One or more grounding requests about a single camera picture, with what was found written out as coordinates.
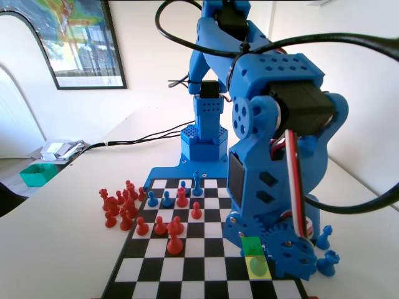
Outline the red chess king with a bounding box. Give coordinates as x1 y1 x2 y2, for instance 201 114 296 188
166 221 185 255

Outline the red chess queen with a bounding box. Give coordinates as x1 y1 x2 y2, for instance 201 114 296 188
99 188 110 211

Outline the blue chess rook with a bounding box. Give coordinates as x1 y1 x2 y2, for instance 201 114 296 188
316 250 340 277

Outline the black table cable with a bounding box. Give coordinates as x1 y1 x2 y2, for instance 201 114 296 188
70 130 185 166
70 122 196 166

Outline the black zip tie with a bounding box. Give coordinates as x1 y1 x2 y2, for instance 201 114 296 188
167 79 200 88

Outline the black and white chessboard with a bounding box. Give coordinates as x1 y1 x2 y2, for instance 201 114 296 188
101 178 309 299

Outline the white arched panel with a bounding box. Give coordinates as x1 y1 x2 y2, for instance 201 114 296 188
0 9 60 159

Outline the red white black servo wire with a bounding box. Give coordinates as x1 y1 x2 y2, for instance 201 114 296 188
269 129 314 249

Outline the dark chair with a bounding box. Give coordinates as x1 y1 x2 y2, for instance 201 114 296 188
0 180 29 219

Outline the white door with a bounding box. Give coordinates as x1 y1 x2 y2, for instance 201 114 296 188
248 0 275 43

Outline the pile of papers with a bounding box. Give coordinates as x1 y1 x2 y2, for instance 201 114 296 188
29 138 87 166

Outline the black framed map poster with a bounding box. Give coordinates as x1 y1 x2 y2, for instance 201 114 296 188
0 0 128 91

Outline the blue chess king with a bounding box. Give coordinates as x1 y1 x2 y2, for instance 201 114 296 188
191 170 203 197

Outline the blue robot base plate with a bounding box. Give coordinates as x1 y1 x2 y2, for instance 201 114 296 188
145 152 232 192

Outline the green plastic box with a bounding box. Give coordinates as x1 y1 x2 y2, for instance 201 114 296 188
19 163 59 187

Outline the moved blue pawn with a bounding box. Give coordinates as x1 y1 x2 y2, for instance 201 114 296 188
249 254 269 278

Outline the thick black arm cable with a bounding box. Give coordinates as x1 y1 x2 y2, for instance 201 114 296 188
155 0 399 216

